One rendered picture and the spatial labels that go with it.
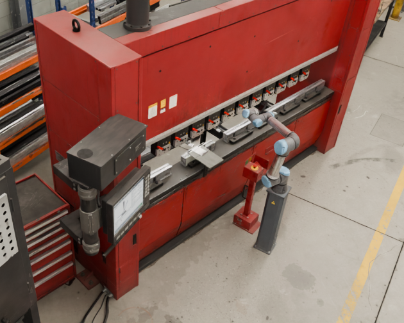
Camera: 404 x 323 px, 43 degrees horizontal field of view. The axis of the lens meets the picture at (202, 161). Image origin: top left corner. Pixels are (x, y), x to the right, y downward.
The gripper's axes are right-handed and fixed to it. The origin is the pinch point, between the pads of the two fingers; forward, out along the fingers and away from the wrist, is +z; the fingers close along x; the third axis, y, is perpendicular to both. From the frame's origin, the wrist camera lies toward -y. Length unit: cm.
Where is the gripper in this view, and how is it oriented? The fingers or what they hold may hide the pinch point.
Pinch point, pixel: (271, 110)
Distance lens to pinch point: 475.5
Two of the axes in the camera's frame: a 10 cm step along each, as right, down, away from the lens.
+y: -1.7, 9.4, 3.0
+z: 7.4, -0.8, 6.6
